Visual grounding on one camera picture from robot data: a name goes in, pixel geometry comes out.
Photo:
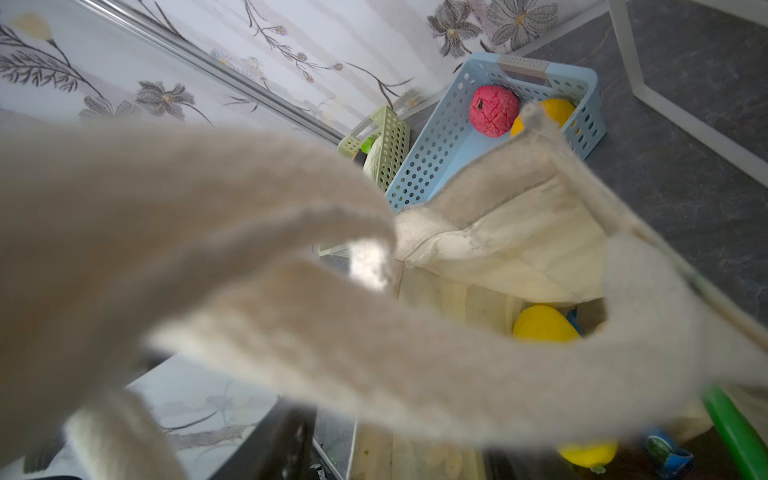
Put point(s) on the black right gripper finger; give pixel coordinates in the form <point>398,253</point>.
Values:
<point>278,448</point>

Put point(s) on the cream canvas tote bag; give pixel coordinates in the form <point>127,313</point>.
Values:
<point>269,258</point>

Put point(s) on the yellow mango toy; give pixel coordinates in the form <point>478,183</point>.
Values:
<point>544,323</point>

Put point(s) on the yellow apple toy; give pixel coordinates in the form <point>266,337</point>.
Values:
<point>592,456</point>

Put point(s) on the green chili pepper toy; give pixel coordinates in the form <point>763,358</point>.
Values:
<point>746,448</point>

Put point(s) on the blue candy bag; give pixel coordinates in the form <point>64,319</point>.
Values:
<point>668,459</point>

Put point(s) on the green plastic basket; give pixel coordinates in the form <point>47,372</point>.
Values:
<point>381,153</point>

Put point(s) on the blue plastic basket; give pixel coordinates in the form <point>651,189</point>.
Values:
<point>448,141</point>

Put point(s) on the orange fruit toy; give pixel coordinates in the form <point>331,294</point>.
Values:
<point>558,110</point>

